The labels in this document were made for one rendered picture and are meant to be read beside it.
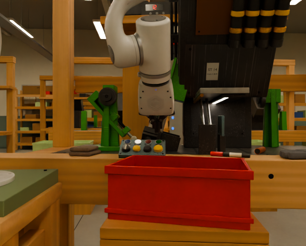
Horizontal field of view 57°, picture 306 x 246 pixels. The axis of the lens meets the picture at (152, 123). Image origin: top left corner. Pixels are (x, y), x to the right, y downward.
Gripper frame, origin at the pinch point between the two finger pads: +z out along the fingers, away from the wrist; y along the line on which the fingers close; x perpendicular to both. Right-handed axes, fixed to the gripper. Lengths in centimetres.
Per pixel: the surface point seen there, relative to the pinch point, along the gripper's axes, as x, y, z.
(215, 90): 13.7, 18.9, -4.2
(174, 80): 32.5, 5.5, 1.6
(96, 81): 73, -39, 22
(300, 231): 95, 123, 190
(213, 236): -36.4, 12.8, 1.4
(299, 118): 640, 373, 435
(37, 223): -28.1, -29.2, 10.2
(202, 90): 13.8, 14.4, -4.3
